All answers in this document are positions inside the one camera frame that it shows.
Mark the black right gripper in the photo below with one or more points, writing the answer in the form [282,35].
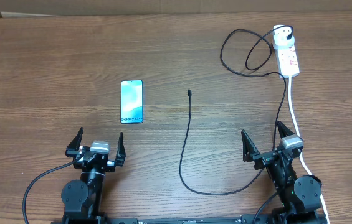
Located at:
[251,154]

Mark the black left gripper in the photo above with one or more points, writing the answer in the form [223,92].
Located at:
[71,149]

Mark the Samsung Galaxy smartphone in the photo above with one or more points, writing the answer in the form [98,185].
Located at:
[131,105]

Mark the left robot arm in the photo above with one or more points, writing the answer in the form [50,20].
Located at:
[82,197]

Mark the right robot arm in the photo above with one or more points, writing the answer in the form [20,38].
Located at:
[296,199]

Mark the white charger plug adapter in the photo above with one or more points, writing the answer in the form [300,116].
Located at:
[282,37]

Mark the white power strip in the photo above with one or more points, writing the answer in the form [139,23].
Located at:
[287,62]

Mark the cardboard panel at back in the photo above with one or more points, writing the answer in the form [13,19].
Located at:
[123,7]

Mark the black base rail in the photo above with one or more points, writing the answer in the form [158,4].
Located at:
[188,221]

